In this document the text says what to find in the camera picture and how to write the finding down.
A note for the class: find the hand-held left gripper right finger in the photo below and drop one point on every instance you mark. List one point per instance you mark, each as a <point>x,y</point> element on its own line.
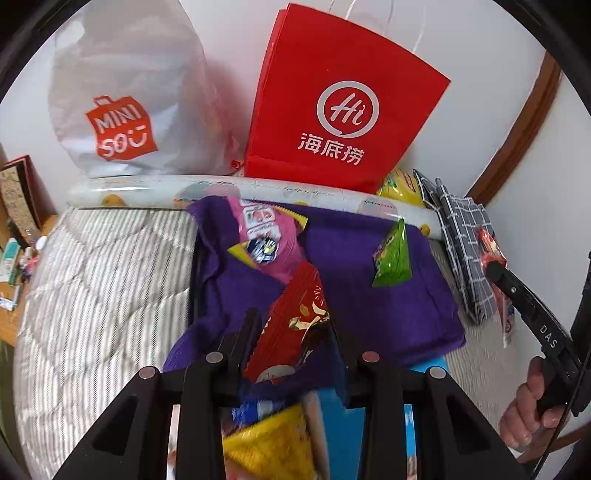
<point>339,350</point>

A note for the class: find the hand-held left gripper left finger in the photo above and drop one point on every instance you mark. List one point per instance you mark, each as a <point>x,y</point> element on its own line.
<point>247,337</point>

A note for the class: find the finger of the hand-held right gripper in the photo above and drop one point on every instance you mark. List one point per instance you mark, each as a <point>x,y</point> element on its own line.
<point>512,288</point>

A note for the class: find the red and white snack packet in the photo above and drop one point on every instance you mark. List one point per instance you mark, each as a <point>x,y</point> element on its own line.
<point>489,247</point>

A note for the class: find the dark blue snack packet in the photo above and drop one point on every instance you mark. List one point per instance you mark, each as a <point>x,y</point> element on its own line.
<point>249,413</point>

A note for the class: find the yellow crinkled snack packet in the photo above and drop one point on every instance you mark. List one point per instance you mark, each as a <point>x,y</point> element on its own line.
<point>272,447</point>

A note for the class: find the person's right hand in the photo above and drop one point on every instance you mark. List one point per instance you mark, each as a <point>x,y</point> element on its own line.
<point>524,410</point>

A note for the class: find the grey checked cloth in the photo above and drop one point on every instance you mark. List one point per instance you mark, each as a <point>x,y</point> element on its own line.
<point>461,230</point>

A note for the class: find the blue tissue pack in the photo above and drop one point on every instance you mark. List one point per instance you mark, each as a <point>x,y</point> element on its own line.
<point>341,438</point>

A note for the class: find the blue and yellow snack packet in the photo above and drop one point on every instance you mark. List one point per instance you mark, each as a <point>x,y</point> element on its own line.
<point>261,248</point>

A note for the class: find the purple towel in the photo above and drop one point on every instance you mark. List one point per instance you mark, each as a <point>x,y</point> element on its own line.
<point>332,258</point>

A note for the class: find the green triangular snack packet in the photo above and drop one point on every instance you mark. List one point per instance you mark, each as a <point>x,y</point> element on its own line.
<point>392,258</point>

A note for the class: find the pink snack packet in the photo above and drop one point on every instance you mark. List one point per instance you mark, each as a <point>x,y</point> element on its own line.
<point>272,221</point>

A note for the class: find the grey striped blanket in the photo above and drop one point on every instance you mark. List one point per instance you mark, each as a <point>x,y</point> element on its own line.
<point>101,300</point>

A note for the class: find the yellow-green snack bag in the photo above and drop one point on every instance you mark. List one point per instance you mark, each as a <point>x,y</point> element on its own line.
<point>401,187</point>

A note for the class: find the patterned plastic-wrapped roll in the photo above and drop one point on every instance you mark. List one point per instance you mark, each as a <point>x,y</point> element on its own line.
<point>138,189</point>

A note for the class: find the green and white box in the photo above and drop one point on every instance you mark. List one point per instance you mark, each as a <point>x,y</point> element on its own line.
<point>9,261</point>

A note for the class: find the red paper shopping bag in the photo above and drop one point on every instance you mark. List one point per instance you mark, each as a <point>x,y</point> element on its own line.
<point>323,60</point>

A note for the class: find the white plastic shopping bag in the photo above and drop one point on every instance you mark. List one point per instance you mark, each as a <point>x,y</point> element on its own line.
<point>138,69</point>

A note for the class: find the wooden door frame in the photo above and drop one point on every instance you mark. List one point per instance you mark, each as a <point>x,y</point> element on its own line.
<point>517,134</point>

